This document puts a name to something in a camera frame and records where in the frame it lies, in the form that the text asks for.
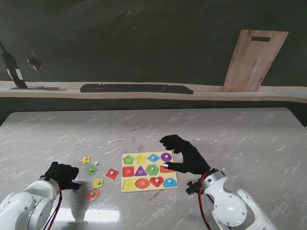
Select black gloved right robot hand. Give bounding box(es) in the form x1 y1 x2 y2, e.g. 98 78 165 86
159 134 211 175

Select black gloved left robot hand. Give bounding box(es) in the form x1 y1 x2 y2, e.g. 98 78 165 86
44 161 83 193

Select orange rectangle puzzle piece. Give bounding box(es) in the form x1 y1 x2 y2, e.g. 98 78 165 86
159 164 176 174

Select blue semicircle puzzle piece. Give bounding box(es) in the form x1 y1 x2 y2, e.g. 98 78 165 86
163 177 179 188

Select blue diamond puzzle piece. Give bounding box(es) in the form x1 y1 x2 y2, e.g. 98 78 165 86
146 153 161 163

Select green hexagon puzzle piece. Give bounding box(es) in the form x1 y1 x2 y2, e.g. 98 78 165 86
145 164 160 176

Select red heart puzzle piece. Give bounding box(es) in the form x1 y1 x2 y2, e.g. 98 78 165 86
149 176 165 188

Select yellow wooden shape puzzle board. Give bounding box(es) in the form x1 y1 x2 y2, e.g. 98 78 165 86
121 150 180 193

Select yellow trapezoid puzzle piece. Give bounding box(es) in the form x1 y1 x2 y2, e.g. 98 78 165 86
92 177 105 190

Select orange oval puzzle piece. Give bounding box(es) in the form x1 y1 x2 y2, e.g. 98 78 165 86
86 188 101 202

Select red square puzzle piece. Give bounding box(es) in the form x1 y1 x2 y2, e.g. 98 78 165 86
105 168 120 181

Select wooden cutting board with slot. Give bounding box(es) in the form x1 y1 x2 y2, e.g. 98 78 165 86
220 29 289 92

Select light wooden shelf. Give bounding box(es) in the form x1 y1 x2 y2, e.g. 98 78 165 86
0 80 307 104

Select flat tray under bottle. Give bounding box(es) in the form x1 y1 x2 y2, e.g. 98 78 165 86
9 86 67 92

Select red wine glass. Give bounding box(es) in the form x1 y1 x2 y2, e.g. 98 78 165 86
25 51 43 72

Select dark wine bottle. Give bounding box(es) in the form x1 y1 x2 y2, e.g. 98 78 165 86
0 40 28 89

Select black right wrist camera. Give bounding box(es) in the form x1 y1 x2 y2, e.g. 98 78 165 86
185 180 200 196

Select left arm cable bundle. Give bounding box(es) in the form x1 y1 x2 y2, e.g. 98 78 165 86
46 188 64 230

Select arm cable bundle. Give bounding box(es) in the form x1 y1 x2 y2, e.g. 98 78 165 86
198 172 214 230
46 188 64 230

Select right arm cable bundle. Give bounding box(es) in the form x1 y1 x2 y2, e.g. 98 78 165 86
198 172 214 230

